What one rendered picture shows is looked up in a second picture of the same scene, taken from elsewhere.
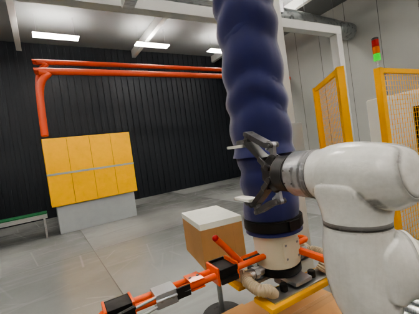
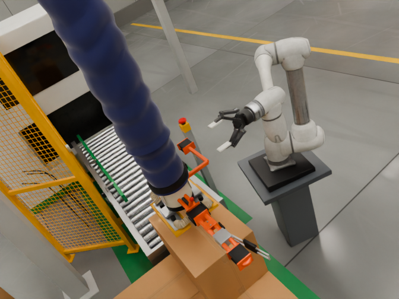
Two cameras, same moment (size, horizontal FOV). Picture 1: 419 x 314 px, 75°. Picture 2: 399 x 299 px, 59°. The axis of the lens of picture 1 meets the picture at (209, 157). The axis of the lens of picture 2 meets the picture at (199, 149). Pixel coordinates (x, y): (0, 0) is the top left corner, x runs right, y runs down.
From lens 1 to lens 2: 1.61 m
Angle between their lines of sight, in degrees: 82
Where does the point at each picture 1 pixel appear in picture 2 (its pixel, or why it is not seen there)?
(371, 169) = (282, 94)
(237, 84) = (139, 96)
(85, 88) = not seen: outside the picture
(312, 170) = (267, 105)
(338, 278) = (282, 130)
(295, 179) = (261, 113)
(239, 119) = (149, 121)
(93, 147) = not seen: outside the picture
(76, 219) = not seen: outside the picture
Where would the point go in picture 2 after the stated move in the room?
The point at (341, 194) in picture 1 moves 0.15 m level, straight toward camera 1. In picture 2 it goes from (278, 105) to (311, 102)
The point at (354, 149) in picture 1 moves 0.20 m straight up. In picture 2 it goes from (274, 92) to (264, 53)
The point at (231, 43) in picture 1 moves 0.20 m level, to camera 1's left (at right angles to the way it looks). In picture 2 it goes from (124, 67) to (120, 89)
